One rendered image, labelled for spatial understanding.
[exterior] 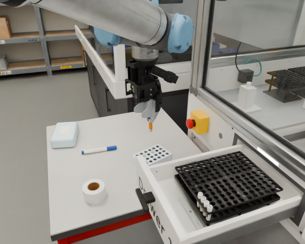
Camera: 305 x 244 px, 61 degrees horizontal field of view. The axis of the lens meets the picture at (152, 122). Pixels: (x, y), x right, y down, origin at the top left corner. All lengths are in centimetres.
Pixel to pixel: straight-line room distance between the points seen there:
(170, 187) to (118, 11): 53
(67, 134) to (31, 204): 101
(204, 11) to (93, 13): 63
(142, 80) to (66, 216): 45
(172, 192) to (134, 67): 37
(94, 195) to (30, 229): 110
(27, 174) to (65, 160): 129
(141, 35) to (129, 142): 69
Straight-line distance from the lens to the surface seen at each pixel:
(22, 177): 230
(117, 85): 135
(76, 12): 38
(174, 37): 52
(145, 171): 69
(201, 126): 99
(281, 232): 88
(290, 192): 80
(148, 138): 112
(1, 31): 438
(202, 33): 99
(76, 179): 95
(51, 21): 473
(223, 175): 74
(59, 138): 110
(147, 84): 73
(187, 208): 71
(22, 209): 204
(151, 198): 64
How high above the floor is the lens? 137
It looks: 30 degrees down
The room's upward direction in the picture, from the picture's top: straight up
